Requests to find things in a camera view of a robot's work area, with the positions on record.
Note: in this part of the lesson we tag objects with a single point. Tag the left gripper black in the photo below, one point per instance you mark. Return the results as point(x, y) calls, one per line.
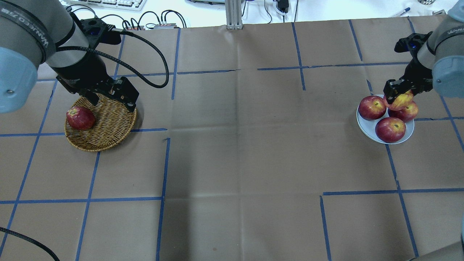
point(84, 73)

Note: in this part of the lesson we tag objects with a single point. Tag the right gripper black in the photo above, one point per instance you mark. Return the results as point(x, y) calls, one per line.
point(417, 74)

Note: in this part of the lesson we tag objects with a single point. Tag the red yellow apple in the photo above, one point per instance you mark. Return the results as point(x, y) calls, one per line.
point(401, 102)

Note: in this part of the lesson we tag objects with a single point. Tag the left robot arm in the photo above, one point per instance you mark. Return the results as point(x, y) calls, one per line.
point(34, 32)

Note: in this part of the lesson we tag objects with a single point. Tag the red apple on plate back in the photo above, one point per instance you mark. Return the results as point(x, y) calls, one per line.
point(406, 114)

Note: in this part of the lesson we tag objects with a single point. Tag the red apple on plate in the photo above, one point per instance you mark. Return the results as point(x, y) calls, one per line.
point(406, 114)
point(372, 108)
point(390, 129)

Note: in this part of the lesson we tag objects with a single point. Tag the woven wicker basket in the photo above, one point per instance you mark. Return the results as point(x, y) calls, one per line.
point(113, 124)

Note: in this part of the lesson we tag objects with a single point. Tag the dark red apple in basket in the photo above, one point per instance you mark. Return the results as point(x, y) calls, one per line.
point(81, 118)

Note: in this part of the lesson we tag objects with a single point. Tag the red apple on plate front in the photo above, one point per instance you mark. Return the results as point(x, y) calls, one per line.
point(372, 108)

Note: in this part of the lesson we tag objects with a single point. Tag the red apple on plate left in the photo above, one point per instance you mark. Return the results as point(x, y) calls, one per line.
point(390, 129)

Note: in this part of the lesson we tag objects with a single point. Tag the light blue plate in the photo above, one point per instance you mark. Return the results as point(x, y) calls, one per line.
point(368, 128)

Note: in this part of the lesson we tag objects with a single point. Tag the blue white pen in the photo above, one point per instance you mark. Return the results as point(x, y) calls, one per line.
point(401, 12)

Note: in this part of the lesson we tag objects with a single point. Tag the white keyboard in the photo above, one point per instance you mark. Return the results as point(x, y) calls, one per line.
point(132, 5)

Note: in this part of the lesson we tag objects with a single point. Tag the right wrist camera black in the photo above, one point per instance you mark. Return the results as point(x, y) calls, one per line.
point(413, 42)

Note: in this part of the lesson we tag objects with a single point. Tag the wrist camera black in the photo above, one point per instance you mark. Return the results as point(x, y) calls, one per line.
point(413, 42)
point(97, 31)

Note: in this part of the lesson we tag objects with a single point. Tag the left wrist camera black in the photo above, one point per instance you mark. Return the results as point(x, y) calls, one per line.
point(97, 31)

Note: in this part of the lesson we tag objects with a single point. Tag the aluminium frame post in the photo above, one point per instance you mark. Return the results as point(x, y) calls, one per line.
point(233, 12)

